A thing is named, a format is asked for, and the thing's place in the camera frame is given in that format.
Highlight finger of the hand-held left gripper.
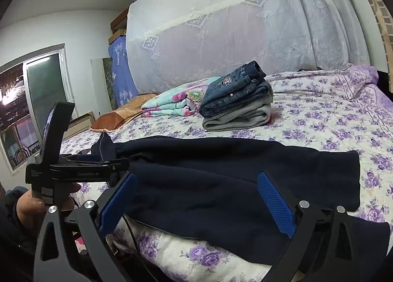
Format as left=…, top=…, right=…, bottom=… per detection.
left=61, top=153, right=102, bottom=162
left=66, top=158, right=130, bottom=176

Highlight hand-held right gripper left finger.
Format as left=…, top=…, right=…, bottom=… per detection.
left=33, top=172, right=139, bottom=282

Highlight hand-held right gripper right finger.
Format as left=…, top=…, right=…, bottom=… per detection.
left=257, top=172, right=363, bottom=282

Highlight navy blue pants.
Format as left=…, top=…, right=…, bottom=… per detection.
left=91, top=132, right=393, bottom=282

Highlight person's left forearm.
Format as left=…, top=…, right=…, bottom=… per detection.
left=0, top=184, right=39, bottom=282

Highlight folded grey pants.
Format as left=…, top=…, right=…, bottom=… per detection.
left=202, top=93, right=274, bottom=131

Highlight person's left hand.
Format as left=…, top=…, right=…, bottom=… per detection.
left=15, top=182, right=82, bottom=233

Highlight orange pillow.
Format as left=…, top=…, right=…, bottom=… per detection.
left=90, top=93, right=158, bottom=133

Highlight window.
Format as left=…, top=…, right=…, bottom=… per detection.
left=0, top=43, right=76, bottom=178

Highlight green picture panel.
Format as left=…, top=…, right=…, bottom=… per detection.
left=103, top=57, right=119, bottom=111

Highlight folded teal floral blanket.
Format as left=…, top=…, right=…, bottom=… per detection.
left=141, top=76, right=222, bottom=117

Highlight folded blue jeans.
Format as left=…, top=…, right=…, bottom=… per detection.
left=199, top=60, right=274, bottom=118

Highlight white pillow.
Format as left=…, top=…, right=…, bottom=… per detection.
left=266, top=63, right=379, bottom=101

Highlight brown box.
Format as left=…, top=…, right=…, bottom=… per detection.
left=110, top=7, right=129, bottom=37

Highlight white lace cover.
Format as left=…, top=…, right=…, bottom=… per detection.
left=126, top=0, right=372, bottom=94

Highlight beige checkered cloth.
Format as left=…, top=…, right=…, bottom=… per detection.
left=353, top=0, right=393, bottom=71

